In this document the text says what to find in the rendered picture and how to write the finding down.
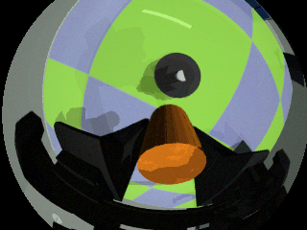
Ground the orange tapered knob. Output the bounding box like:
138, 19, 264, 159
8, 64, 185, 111
137, 103, 207, 185

